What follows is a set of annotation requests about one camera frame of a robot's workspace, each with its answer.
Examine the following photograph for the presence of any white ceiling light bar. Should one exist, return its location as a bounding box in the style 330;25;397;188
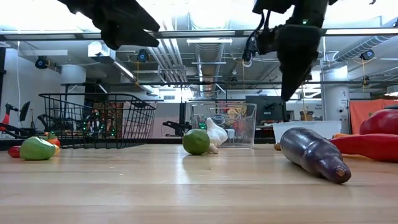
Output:
186;37;233;45

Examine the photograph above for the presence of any grey overhead crossbeam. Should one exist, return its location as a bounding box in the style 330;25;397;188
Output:
0;27;398;41

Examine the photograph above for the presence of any white round pillar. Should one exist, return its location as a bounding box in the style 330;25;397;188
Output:
60;64;87;106

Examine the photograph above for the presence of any small red chili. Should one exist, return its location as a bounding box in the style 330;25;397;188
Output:
7;145;22;159

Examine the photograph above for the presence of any white garlic bulb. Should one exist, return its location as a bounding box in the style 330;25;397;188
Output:
205;117;229;147

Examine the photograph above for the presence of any long red pepper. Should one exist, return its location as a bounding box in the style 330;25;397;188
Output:
329;133;398;164

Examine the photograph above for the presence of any silver spiral duct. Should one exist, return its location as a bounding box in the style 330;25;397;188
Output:
334;34;398;62

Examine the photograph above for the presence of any brown cardboard box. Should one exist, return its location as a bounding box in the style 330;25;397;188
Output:
299;110;315;122

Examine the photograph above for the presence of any black monitor on stand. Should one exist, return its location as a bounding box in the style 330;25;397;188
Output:
19;100;32;123

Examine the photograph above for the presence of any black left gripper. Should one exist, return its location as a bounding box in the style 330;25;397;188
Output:
57;0;160;50

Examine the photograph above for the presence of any green lime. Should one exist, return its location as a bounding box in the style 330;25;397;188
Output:
182;128;211;156

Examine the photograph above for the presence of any white cylindrical column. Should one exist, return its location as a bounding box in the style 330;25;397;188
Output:
321;58;351;135

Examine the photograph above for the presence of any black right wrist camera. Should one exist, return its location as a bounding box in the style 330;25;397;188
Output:
252;0;293;15

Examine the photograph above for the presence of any shallow clear plastic container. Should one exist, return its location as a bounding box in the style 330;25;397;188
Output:
272;120;342;144

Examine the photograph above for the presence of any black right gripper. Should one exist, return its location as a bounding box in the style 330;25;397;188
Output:
257;0;330;102

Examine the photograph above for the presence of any black equipment stand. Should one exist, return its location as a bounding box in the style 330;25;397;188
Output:
162;92;193;138

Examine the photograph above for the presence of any small green pepper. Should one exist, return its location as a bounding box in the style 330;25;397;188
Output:
19;136;57;161

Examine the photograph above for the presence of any black background monitor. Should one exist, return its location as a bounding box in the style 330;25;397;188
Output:
244;95;287;123

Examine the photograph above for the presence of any orange cloth partition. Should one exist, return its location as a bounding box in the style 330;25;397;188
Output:
349;98;398;139

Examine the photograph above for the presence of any grey ceiling duct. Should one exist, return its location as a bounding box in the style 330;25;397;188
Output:
192;42;225;98

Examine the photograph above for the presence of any shiny red round fruit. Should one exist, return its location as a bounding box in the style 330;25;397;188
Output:
359;108;398;136

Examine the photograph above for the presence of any black vertical post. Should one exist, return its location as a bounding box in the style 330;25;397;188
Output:
0;46;7;108

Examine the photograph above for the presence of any black overhead camera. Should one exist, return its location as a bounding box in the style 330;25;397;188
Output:
242;38;259;68

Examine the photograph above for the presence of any black wire basket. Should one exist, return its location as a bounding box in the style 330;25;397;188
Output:
39;92;157;149

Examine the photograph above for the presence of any tall clear plastic bin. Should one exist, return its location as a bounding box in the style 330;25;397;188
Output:
190;102;257;149

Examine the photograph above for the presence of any black aluminium table frame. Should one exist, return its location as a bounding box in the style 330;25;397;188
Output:
0;136;374;151

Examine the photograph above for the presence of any black horizontal rail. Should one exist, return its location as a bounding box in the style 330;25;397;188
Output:
60;80;398;86

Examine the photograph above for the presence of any purple eggplant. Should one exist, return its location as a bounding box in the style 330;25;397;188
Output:
279;126;352;185

